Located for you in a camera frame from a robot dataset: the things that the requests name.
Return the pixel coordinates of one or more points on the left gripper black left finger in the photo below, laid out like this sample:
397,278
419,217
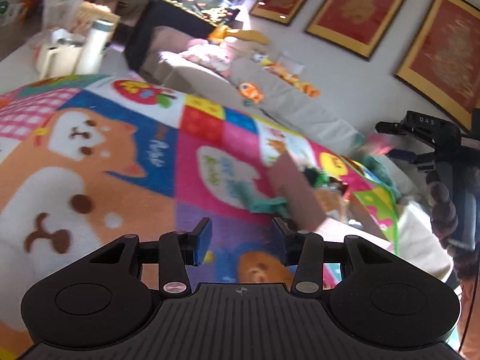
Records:
178,250

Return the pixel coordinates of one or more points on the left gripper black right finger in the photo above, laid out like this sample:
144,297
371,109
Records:
302,249

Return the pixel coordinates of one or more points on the pink cardboard box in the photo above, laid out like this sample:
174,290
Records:
307,207

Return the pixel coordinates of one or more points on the teal plastic toy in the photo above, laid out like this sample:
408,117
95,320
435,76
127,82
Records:
261,205

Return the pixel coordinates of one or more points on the green cloth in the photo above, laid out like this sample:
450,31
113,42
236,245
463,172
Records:
368,151

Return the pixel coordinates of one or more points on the red framed picture, right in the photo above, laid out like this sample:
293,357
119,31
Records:
442,62

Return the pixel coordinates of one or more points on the white sheet cover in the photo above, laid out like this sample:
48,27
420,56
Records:
416,242

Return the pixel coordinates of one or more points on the colourful cartoon play mat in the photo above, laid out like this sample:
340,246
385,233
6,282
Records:
87,159

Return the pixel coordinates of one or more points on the red framed picture, middle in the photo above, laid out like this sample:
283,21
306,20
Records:
357,26

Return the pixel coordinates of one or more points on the orange clownfish plush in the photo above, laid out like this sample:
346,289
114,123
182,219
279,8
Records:
250,93

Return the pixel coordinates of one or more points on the orange plush toys row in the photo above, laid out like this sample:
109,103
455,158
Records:
292,79

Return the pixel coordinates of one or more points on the beige sofa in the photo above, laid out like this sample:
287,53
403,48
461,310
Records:
231,75

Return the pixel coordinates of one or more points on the pink floral blanket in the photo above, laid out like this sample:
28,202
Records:
210,56

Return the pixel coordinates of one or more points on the white thermos bottle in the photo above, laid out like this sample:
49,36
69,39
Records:
92,52

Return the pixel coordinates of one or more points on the yellow banana plush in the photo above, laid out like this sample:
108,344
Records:
218,35

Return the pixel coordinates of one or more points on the white kettle jug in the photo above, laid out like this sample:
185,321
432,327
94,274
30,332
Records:
58,53

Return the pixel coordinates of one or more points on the black fish tank cabinet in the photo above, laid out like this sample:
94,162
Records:
163,27

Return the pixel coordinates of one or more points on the woven patterned box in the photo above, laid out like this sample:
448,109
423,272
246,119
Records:
89,13

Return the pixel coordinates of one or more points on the clear plastic bag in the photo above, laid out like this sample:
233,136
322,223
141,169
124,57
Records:
59,14

